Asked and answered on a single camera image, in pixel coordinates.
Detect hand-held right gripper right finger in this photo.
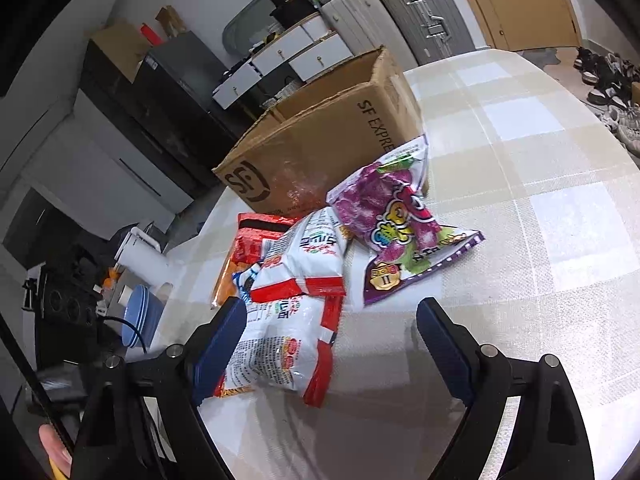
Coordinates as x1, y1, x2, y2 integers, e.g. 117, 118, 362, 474
416, 297, 596, 480

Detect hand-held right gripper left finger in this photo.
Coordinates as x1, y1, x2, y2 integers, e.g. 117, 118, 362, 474
70, 296, 248, 480

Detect large white red snack packet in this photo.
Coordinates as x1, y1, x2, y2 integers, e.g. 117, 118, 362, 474
214, 289, 347, 407

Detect orange snack packet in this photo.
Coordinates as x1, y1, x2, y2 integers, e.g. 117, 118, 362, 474
210, 254, 243, 309

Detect blue snack packet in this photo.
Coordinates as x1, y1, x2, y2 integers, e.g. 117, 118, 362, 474
234, 264, 262, 303

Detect red black-banded snack packet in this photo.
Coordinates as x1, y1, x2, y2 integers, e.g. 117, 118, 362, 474
234, 211, 297, 263

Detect small white red snack packet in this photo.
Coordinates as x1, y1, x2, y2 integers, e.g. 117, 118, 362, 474
249, 206, 349, 302

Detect purple grape gummy packet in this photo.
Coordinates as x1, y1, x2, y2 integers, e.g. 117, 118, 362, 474
326, 135, 487, 307

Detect brown cardboard box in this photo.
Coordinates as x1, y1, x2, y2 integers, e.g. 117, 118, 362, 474
212, 46, 431, 216

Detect person's left hand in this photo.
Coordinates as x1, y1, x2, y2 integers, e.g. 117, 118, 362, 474
39, 424, 72, 466

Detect blue bowls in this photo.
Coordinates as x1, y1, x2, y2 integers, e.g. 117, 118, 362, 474
122, 284, 166, 349

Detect white kettle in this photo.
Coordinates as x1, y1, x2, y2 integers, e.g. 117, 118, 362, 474
116, 227, 174, 292

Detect black cabinet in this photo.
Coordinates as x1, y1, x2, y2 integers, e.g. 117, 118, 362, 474
82, 35, 221, 202

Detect cardboard sheet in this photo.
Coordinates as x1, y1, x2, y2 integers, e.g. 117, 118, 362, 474
92, 21, 151, 84

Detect woven laundry basket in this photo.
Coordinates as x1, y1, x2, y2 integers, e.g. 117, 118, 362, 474
272, 80, 302, 107

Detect dark grey fridge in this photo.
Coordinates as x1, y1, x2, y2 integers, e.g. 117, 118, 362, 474
132, 31, 261, 136

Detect white drawer cabinet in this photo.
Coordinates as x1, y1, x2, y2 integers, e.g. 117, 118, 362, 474
212, 14, 356, 110

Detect pile of sneakers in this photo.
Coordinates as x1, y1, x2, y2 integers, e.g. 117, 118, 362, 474
572, 46, 640, 159

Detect brown paper bag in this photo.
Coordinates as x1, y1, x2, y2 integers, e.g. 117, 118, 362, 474
155, 6, 187, 39

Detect beige grey door mat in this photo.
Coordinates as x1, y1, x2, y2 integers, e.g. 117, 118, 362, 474
537, 46, 567, 67

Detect grey oval board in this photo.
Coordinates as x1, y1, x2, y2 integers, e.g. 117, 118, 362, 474
222, 0, 281, 54

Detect beige suitcase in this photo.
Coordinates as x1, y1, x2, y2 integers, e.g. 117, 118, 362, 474
320, 0, 418, 70

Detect grey suitcase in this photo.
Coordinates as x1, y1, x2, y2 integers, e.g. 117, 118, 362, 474
376, 0, 476, 62

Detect black bag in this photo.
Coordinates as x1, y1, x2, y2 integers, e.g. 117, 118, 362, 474
260, 0, 315, 31

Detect wooden door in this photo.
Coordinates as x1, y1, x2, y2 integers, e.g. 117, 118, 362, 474
445, 0, 583, 53

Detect black cable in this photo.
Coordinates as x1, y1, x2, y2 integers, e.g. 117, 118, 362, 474
95, 314, 149, 357

